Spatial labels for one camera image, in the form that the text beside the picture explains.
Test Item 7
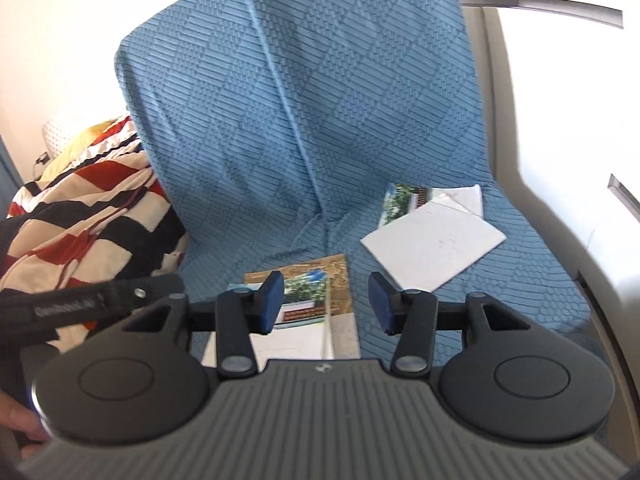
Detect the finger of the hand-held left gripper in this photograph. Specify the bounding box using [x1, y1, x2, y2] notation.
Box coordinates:
[106, 273, 186, 314]

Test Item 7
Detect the grey metal strip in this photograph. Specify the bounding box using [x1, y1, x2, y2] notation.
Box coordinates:
[606, 174, 640, 213]

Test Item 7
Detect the white panel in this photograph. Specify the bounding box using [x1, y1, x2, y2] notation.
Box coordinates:
[575, 10, 640, 286]

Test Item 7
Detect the painting cover book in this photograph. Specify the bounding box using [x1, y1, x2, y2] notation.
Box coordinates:
[243, 254, 362, 360]

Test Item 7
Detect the white quilted pillow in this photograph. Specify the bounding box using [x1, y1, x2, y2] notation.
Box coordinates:
[41, 110, 108, 153]

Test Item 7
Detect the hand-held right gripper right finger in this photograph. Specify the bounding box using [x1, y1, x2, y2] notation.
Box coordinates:
[367, 270, 531, 378]

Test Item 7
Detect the yellow pillow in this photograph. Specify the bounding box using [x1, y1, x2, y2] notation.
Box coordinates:
[47, 121, 121, 163]

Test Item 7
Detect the red black white striped blanket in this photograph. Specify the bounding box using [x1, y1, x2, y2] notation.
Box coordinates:
[0, 114, 190, 356]

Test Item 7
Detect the photo cover notebook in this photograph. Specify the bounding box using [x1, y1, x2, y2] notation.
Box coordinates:
[226, 269, 332, 362]
[378, 182, 484, 228]

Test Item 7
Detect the person's left hand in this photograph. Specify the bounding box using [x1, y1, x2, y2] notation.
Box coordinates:
[0, 392, 51, 450]

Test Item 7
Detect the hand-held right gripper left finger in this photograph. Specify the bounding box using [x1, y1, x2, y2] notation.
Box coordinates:
[121, 270, 287, 381]

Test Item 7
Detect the grey metal bar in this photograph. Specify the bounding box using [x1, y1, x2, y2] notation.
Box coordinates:
[457, 0, 624, 29]

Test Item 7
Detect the blue textured sofa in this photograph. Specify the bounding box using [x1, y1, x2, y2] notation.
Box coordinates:
[114, 0, 591, 361]

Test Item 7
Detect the blue curtain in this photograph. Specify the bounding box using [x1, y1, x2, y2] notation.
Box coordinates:
[0, 135, 23, 206]

